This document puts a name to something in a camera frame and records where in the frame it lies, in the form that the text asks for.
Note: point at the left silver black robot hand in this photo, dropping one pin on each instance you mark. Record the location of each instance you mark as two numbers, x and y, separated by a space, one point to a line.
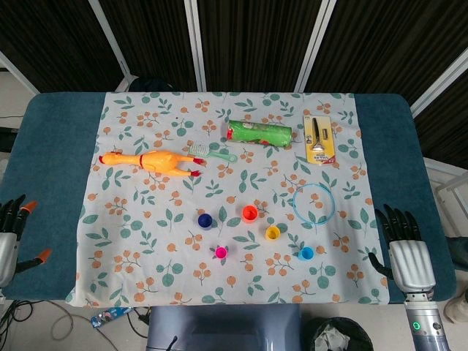
7 252

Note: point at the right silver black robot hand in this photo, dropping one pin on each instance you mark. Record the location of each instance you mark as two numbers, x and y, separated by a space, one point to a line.
411 263

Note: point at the light blue plastic cup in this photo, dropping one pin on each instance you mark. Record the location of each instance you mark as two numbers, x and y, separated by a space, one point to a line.
306 253

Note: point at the yellow plastic cup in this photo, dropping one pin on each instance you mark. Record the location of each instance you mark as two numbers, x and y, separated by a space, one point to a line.
272 233

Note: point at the pink plastic cup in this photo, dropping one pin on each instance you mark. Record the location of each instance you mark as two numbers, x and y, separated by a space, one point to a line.
221 252

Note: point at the dark blue plastic cup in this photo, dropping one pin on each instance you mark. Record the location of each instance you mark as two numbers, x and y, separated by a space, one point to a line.
204 221

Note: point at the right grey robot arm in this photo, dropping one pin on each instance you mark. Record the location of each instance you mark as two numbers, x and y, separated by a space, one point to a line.
426 329

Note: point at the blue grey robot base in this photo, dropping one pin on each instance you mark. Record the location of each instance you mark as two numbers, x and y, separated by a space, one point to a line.
223 325

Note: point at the orange plastic cup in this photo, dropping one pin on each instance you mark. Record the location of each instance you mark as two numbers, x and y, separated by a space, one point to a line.
250 213

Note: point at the dark teal fabric object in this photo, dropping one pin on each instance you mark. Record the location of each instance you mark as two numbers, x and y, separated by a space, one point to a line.
459 252

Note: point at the white metal rack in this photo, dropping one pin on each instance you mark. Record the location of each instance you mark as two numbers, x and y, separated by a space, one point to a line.
453 183

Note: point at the teal table cover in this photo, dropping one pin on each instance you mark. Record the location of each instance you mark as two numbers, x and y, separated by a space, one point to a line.
55 164

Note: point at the black trash bin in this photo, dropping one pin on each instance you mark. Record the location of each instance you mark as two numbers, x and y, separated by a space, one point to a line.
340 336

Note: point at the blue printed packet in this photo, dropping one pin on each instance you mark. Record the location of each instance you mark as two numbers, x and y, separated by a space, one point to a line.
109 316

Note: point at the razor on yellow card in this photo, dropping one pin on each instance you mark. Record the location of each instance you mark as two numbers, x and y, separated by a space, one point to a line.
320 155

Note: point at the floral print tablecloth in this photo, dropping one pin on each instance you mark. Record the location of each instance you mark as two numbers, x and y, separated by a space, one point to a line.
164 226

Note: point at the yellow rubber chicken toy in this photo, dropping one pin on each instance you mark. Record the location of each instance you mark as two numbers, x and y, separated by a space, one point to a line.
157 161

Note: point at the green cylindrical can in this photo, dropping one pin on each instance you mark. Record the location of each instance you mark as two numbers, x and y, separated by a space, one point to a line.
259 133

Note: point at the black bag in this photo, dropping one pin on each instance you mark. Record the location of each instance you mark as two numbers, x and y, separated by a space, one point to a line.
151 86

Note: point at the dark slatted partition panel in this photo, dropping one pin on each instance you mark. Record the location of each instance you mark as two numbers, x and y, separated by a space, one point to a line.
252 40
384 44
153 36
55 36

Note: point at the white partition frame post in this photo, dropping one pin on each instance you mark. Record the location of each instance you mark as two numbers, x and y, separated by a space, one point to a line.
438 84
194 44
314 44
18 73
111 40

